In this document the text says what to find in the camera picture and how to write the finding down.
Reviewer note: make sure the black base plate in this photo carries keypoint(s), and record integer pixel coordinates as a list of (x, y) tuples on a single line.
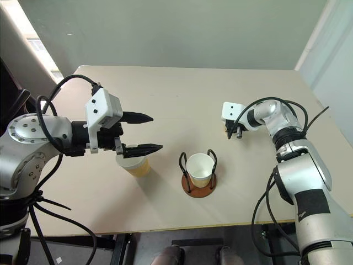
[(197, 242)]

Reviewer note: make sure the black chair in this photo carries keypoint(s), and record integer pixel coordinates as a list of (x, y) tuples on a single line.
[(12, 88)]

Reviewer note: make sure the dark rounded shape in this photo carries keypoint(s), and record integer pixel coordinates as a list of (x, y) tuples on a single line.
[(226, 255), (169, 255)]

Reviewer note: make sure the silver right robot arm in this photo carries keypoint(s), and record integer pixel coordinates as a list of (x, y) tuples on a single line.
[(303, 171)]

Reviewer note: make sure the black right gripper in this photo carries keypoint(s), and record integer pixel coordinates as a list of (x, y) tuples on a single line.
[(234, 124)]

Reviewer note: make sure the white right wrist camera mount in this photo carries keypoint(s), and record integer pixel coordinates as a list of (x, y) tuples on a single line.
[(230, 110)]

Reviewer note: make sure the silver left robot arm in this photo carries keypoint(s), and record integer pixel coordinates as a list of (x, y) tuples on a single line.
[(24, 154)]

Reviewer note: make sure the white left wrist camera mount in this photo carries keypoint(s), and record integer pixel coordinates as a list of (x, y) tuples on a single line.
[(103, 106)]

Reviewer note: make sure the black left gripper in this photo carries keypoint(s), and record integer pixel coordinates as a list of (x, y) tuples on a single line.
[(107, 139)]

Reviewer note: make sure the window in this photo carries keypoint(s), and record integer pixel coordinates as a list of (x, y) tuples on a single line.
[(44, 55)]

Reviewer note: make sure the black table frame bar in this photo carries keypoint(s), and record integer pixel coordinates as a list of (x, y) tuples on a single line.
[(278, 234)]

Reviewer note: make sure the paper cup with yellow print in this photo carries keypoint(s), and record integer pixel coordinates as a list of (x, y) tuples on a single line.
[(200, 171), (139, 169)]

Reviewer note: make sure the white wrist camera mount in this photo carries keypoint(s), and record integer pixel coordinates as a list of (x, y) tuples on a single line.
[(230, 110), (103, 106)]

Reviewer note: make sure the black table leg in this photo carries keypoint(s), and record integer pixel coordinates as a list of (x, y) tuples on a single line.
[(121, 248)]

